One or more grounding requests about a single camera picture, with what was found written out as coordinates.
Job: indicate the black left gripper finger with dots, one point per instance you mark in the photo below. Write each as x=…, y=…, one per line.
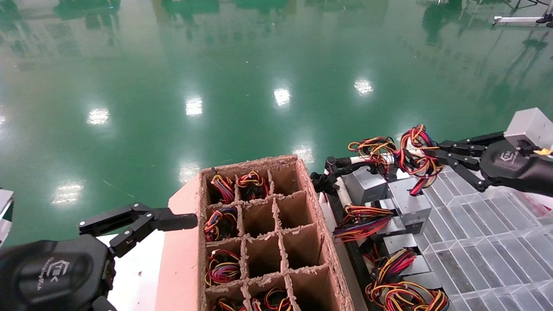
x=173, y=221
x=103, y=305

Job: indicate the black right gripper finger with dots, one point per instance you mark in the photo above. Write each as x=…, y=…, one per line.
x=468, y=169
x=464, y=147

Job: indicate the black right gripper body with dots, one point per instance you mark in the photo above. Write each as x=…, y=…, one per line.
x=514, y=166

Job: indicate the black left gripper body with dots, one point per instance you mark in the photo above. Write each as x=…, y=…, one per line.
x=52, y=272

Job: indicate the silver power supply unit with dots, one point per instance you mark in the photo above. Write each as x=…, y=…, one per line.
x=402, y=173

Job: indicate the brown cardboard divider box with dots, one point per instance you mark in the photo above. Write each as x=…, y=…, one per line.
x=181, y=259

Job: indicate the clear plastic compartment tray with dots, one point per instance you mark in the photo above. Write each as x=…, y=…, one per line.
x=488, y=250

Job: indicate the short white wrapped cart pipe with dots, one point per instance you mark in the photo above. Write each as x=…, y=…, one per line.
x=342, y=192

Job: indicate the white metal floor stand base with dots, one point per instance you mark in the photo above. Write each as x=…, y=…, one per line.
x=516, y=20

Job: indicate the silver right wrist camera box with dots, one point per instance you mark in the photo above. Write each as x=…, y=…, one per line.
x=529, y=125

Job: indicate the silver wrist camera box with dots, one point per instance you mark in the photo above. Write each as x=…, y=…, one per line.
x=529, y=125
x=5, y=211

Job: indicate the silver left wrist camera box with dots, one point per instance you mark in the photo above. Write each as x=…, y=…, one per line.
x=5, y=211

